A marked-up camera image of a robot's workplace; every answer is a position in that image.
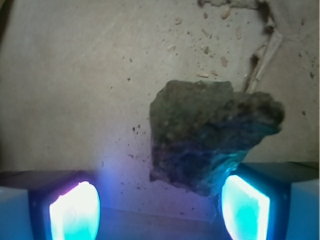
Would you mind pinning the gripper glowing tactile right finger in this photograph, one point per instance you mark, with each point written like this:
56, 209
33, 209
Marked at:
272, 201

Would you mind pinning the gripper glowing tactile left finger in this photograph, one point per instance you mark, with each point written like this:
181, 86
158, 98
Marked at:
49, 205

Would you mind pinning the brown rough rock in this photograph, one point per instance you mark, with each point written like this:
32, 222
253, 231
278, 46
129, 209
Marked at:
201, 131

